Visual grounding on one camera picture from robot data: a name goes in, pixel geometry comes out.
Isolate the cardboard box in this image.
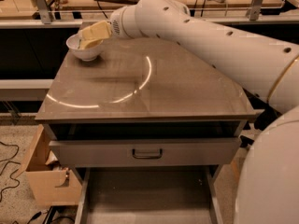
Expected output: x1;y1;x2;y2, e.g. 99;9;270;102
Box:
15;125;82;206

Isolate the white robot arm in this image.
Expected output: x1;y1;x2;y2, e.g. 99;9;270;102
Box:
79;0;299;224

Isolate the open lower drawer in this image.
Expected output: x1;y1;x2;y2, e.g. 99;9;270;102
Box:
75;166;223;224

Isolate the foam padded gripper finger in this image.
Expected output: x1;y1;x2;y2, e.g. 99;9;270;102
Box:
78;21;111;40

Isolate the black floor cable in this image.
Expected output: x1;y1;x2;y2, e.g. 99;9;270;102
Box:
0;140;22;203

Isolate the grey metal drawer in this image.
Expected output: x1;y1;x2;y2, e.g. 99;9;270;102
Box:
50;137;240;168

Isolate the grey cabinet frame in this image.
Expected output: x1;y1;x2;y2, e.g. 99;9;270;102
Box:
36;38;254;130

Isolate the black drawer handle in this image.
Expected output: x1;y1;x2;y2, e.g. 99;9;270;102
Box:
132;149;163;160

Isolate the yellow green sponge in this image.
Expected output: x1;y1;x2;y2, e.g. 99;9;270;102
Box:
78;39;103;49

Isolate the white ceramic bowl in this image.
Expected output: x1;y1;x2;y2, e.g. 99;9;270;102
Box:
66;34;103;62

